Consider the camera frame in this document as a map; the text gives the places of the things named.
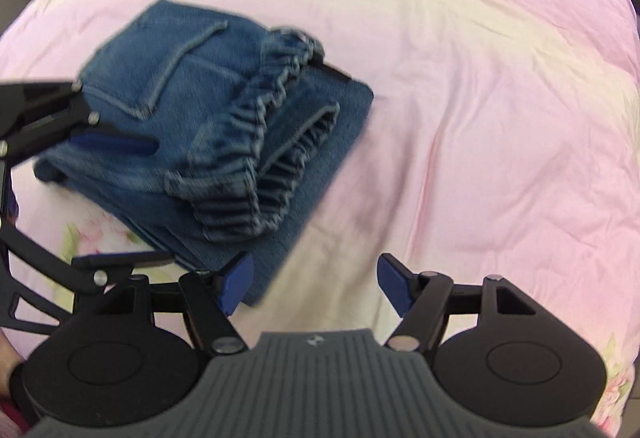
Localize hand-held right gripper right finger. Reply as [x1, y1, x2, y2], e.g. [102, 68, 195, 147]
[377, 253, 539, 353]

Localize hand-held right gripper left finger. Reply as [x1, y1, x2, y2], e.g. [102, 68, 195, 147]
[102, 251, 255, 354]

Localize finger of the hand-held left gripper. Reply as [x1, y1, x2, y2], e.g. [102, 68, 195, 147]
[0, 217, 177, 336]
[0, 78, 162, 165]

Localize blue denim pants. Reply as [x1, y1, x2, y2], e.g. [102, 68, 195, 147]
[32, 0, 375, 309]

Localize pink floral blanket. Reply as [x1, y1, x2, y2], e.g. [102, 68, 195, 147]
[0, 0, 640, 438]

